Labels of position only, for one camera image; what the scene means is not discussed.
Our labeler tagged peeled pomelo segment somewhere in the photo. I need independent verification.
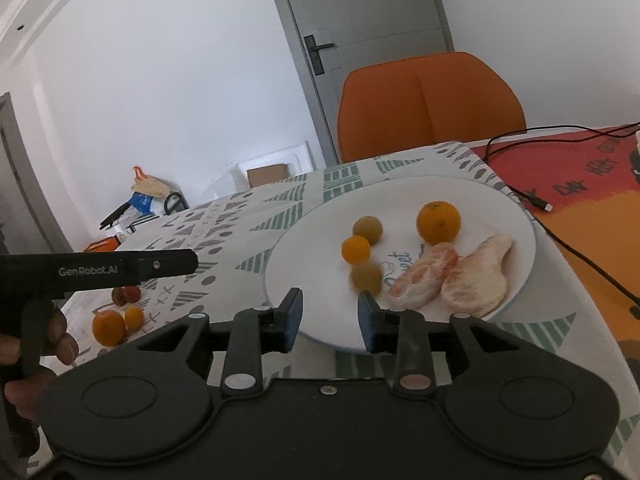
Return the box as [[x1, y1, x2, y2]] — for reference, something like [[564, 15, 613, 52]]
[[388, 242, 459, 310], [440, 233, 513, 316]]

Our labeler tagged greenish yellow round fruit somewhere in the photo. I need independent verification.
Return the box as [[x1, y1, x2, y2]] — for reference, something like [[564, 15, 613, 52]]
[[349, 261, 383, 297]]

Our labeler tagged dark red plum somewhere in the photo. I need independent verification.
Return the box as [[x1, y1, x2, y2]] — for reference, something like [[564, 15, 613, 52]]
[[111, 287, 127, 307]]

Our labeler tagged large orange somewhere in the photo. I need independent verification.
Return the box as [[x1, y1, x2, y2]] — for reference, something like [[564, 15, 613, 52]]
[[92, 310, 127, 348]]

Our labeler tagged small yellow-orange citrus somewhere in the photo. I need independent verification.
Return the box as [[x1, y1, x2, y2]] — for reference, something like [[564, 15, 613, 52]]
[[341, 235, 371, 266]]

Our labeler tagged bright red plum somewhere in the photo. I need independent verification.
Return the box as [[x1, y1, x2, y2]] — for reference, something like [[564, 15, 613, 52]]
[[122, 286, 141, 304]]

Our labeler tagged yellow-green fruit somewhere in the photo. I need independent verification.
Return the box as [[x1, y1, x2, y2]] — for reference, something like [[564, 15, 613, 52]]
[[352, 216, 384, 246]]

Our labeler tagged medium orange mandarin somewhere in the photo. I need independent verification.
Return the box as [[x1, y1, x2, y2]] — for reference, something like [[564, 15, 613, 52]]
[[416, 202, 461, 245]]

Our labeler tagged person's left hand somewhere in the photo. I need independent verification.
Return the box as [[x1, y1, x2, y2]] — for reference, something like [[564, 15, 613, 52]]
[[1, 308, 79, 425]]

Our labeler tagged orange box on floor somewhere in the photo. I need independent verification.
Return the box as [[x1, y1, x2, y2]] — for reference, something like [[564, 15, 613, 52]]
[[84, 236, 120, 252]]

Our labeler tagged white round plate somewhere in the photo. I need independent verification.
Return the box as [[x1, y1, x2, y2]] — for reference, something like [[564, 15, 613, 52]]
[[265, 177, 537, 353]]

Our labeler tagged small orange citrus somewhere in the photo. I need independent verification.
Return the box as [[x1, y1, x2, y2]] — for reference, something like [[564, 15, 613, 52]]
[[124, 306, 144, 333]]

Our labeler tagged black cart with bags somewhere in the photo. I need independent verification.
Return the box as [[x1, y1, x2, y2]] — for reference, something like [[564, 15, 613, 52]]
[[99, 166, 189, 231]]

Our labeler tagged cardboard box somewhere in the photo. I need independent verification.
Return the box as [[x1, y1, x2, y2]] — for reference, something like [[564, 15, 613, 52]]
[[246, 164, 290, 188]]

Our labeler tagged red orange tablecloth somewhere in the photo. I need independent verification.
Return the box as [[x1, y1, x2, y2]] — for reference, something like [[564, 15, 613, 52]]
[[472, 124, 639, 375]]

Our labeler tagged orange chair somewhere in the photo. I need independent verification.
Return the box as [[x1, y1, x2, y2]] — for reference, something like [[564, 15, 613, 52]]
[[337, 52, 526, 162]]

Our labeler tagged grey door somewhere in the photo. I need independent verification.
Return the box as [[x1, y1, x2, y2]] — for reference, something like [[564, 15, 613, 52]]
[[274, 0, 454, 166]]

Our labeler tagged grey doorway frame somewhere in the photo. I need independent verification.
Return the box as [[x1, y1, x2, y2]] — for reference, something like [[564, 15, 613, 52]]
[[1, 92, 72, 255]]

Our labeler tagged black cable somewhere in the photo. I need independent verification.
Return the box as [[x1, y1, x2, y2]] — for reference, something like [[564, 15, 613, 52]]
[[482, 121, 640, 319]]

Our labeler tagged black door handle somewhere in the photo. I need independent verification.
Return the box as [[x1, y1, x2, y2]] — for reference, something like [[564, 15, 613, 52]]
[[304, 35, 335, 76]]

